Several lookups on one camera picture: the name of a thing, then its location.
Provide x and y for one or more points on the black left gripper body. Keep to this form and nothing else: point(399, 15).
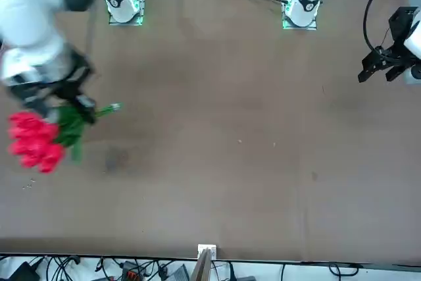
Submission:
point(399, 24)

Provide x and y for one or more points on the red tulip bouquet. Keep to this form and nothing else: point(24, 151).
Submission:
point(36, 143)

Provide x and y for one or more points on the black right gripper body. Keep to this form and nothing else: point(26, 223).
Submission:
point(70, 77)

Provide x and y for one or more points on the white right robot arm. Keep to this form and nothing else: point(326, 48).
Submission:
point(29, 8)

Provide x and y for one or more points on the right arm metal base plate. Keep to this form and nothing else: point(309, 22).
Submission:
point(125, 24)

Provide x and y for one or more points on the black power brick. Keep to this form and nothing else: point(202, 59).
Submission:
point(21, 271)

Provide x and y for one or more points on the black and orange hub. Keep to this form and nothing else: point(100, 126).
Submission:
point(131, 271)

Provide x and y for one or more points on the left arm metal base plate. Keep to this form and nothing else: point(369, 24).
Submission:
point(299, 28)

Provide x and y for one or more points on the grey power adapter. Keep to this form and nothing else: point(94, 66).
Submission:
point(180, 273)

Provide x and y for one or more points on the upright aluminium post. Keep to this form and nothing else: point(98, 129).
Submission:
point(202, 264)

